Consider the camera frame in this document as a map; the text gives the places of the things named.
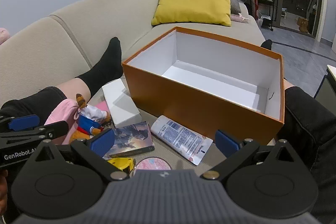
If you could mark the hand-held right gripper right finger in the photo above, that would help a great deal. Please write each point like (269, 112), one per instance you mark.
(227, 144)

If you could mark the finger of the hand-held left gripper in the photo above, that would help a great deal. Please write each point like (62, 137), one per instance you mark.
(56, 128)
(23, 123)

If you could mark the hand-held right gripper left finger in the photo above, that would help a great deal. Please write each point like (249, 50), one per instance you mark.
(101, 142)

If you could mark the pink fabric pouch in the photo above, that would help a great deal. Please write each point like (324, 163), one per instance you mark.
(61, 111)

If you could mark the plush doll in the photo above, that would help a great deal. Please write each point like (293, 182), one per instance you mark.
(86, 121)

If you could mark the yellow tape measure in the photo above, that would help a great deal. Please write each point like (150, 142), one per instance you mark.
(122, 162)

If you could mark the grey photo card box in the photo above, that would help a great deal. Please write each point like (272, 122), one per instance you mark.
(134, 137)

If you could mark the white rectangular box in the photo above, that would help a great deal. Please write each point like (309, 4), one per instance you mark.
(118, 103)

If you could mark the white lotion tube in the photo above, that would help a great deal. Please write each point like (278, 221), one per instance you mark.
(178, 134)

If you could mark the pink round compact mirror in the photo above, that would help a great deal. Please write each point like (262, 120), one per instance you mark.
(153, 163)

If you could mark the orange cardboard box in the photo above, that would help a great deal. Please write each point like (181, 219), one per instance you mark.
(183, 98)

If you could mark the person's left hand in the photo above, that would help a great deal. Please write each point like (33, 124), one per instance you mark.
(2, 187)

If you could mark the pink plush cushion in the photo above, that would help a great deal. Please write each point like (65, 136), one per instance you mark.
(4, 35)

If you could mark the beige sofa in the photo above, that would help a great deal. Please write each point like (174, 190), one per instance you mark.
(78, 29)

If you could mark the white side table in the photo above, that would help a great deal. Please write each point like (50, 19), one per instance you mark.
(331, 74)

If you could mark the pink cloth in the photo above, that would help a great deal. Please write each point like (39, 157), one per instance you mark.
(239, 18)

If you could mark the houndstooth pillow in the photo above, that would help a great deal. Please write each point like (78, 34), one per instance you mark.
(235, 5)

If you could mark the yellow pillow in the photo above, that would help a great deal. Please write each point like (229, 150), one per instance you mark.
(194, 1)

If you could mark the black rack cart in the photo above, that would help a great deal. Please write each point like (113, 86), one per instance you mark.
(265, 1)

